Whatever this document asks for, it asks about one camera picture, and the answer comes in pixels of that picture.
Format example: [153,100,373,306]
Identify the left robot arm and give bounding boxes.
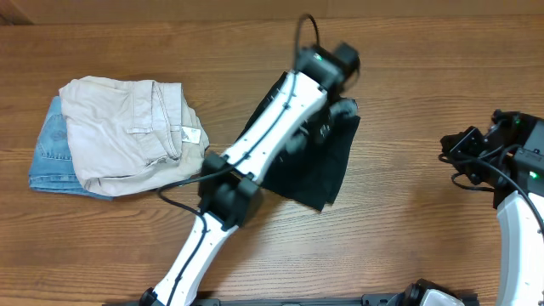
[139,42,360,306]

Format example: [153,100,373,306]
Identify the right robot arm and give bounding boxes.
[439,110,543,306]

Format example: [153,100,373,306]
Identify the black cloth garment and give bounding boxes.
[261,98,360,211]

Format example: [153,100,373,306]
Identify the beige folded trousers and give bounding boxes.
[59,76,210,197]

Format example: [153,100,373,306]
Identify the blue folded jeans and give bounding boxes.
[28,96,112,201]

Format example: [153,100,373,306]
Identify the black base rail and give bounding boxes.
[104,293,481,306]

